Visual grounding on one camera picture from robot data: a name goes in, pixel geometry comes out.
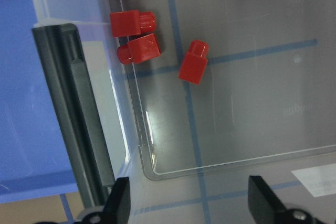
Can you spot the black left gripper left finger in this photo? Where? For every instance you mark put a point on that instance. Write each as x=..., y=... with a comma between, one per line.
x=118, y=206

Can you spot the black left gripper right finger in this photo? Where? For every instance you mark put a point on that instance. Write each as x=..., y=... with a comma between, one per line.
x=263, y=204

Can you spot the blue plastic tray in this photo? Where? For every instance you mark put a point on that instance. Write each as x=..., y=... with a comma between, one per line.
x=34, y=160

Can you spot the clear plastic storage box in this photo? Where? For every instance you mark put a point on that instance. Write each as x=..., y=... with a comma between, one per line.
x=265, y=105

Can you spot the red block lower pair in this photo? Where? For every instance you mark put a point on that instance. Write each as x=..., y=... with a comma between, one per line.
x=139, y=50

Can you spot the black box latch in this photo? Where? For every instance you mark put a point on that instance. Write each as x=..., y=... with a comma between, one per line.
x=66, y=73

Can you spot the red block beside wall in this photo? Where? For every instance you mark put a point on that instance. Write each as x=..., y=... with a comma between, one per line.
x=131, y=23

